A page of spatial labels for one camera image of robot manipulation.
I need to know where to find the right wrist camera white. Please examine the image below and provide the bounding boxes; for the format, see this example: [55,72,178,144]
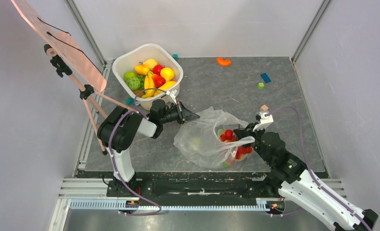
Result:
[253,111,274,132]

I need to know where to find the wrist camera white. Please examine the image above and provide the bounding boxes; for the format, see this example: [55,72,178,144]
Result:
[253,111,274,132]
[166,89,179,104]

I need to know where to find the clear plastic bag of fruits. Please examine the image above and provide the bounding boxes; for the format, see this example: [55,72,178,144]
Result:
[174,107,254,168]

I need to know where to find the purple cable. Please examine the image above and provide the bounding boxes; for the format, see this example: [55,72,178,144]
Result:
[268,106,372,231]
[108,88,175,217]

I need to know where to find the red fake strawberry bunch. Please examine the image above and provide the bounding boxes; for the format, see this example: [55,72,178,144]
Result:
[217,129,253,165]

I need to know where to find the yellow fake banana bunch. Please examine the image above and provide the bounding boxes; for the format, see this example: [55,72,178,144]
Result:
[142,71,156,98]

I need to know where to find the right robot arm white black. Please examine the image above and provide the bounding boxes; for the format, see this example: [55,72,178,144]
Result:
[234,124,378,231]

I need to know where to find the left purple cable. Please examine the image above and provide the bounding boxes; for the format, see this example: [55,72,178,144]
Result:
[108,88,175,217]

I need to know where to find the green fake custard apple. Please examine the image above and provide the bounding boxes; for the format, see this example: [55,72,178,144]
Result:
[126,77,141,91]

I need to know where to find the red fake pepper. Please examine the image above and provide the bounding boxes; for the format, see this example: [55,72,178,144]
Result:
[152,74,166,88]

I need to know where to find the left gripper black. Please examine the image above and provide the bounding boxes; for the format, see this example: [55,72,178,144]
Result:
[159,101,200,124]

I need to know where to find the yellow fake pear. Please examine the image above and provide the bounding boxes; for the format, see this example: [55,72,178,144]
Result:
[160,67,175,82]

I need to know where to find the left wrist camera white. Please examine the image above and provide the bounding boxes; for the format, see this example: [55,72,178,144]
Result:
[166,89,179,104]

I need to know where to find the pink tripod stand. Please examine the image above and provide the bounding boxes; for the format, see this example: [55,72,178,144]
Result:
[44,44,134,136]

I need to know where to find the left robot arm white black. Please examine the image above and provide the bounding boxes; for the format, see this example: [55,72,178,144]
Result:
[97,100,200,196]

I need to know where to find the teal toy piece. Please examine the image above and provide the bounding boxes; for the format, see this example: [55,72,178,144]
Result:
[125,97,134,105]

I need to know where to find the blue toy brick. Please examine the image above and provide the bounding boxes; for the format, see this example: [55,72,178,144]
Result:
[260,73,271,83]

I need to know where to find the wooden toy cube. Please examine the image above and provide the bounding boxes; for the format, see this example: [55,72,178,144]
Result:
[259,104,269,112]

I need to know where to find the orange curved toy block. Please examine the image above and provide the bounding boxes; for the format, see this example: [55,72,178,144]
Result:
[216,57,232,66]

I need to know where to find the red fake apple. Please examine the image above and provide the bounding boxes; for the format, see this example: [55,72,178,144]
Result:
[152,64,164,75]

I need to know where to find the pink perforated board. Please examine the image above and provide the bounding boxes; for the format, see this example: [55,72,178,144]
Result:
[12,0,107,91]

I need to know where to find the orange yellow fake mango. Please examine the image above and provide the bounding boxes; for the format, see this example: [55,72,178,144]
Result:
[134,64,150,76]

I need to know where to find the white plastic basket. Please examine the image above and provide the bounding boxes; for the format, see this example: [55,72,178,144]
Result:
[112,43,184,110]

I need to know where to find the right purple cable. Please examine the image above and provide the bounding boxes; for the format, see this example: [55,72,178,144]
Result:
[268,106,372,231]

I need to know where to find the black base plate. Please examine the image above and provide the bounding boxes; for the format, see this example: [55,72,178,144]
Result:
[106,172,283,198]

